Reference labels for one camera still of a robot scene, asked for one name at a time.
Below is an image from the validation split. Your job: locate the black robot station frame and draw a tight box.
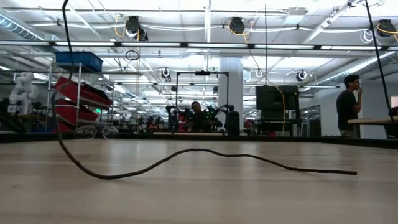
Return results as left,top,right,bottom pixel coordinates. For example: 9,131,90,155
175,70,230,133

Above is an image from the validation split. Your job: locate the thin black hanging rod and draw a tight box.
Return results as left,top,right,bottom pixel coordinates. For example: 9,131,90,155
264,4,268,87

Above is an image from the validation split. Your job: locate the person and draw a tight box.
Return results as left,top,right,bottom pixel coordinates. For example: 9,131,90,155
335,73,363,138
183,101,222,133

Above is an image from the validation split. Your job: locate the red plastic storage bin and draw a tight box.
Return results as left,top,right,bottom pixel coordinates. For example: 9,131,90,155
52,98,100,123
51,120,75,134
54,76,114,107

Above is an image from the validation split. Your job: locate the white round pillar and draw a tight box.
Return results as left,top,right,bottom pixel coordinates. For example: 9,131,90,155
217,57,244,130

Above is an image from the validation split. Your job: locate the black cylindrical bin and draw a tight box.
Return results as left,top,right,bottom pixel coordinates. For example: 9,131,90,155
227,110,241,136

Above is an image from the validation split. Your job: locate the yellow cable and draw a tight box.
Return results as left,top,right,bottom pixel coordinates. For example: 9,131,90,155
228,21,286,134

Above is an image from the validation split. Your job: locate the blue plastic storage bin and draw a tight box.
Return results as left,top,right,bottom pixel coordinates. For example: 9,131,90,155
55,50,104,73

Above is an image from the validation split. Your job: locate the wooden table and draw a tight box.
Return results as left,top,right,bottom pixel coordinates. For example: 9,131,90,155
348,116,398,139

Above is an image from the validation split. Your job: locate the black monitor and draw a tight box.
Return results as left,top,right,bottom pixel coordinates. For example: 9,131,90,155
255,85,300,111

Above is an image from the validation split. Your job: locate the hanging black cable coil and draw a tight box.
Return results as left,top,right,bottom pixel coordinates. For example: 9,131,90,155
124,50,141,62

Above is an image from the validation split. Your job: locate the silver wire rack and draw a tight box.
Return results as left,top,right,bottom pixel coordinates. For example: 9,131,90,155
43,60,116,135

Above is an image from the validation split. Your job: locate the thin black cord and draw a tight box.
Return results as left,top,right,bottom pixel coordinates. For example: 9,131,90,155
51,0,358,180

